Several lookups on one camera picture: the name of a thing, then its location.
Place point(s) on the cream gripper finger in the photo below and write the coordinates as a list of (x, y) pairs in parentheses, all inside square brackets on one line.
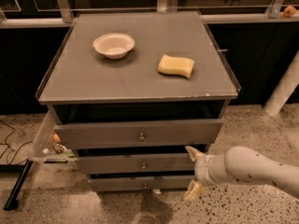
[(194, 189), (194, 153)]

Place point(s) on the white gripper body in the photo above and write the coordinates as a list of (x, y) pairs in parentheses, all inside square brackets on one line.
[(201, 170)]

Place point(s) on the grey drawer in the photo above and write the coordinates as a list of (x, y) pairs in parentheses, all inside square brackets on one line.
[(139, 133), (135, 163), (140, 183)]

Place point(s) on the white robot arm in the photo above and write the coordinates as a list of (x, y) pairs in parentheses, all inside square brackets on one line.
[(240, 165)]

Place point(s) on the grey top drawer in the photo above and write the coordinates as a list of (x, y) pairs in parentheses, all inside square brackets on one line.
[(139, 133)]

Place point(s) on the grey drawer cabinet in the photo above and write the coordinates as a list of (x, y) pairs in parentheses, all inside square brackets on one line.
[(83, 86)]

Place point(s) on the grey bottom drawer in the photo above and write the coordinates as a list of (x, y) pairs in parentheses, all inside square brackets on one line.
[(140, 183)]

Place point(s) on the yellow sponge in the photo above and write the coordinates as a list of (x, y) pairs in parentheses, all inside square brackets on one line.
[(176, 66)]

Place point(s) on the white diagonal pole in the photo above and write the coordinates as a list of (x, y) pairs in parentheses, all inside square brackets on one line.
[(284, 89)]

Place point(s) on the white paper bowl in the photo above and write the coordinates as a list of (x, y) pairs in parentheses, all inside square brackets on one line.
[(113, 46)]

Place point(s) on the orange fruit in bin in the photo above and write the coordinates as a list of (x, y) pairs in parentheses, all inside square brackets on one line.
[(56, 138)]

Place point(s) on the clear plastic side bin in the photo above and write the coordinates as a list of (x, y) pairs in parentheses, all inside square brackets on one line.
[(42, 150)]

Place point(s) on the black metal floor bar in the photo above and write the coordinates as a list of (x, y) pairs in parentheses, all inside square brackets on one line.
[(22, 170)]

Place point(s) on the metal railing frame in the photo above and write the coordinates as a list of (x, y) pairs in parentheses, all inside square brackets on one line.
[(59, 13)]

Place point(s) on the orange fruit on rail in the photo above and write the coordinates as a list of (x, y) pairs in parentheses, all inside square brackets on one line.
[(289, 11)]

